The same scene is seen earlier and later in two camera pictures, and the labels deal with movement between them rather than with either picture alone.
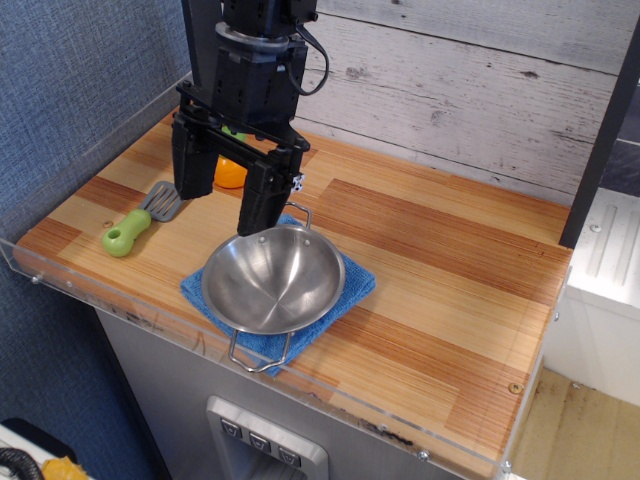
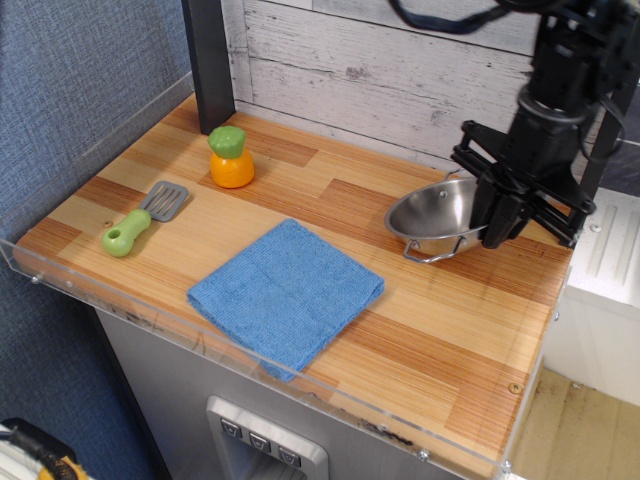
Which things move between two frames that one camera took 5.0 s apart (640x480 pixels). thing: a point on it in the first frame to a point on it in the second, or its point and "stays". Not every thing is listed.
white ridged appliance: [592, 337] stays
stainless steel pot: [269, 283] to [435, 218]
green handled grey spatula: [161, 205] stays
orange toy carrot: [228, 173] stays
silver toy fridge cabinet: [206, 417] stays
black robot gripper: [257, 82] to [526, 175]
